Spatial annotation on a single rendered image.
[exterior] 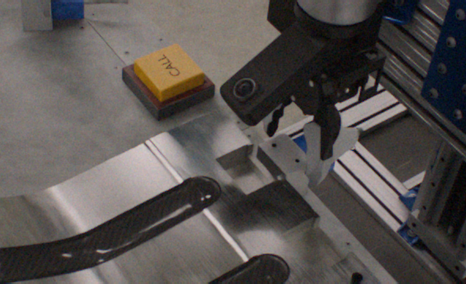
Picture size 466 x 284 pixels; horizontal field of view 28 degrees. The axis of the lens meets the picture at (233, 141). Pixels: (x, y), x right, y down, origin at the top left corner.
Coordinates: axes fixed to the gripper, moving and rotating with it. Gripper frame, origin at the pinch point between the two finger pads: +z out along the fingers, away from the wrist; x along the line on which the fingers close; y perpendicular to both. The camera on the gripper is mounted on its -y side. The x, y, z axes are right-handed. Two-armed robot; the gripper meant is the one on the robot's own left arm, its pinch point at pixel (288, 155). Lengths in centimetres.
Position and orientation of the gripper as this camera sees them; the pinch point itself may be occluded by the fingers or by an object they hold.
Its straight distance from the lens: 101.2
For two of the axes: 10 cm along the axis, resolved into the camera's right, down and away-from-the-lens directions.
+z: -0.9, 6.7, 7.4
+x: -5.8, -6.4, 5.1
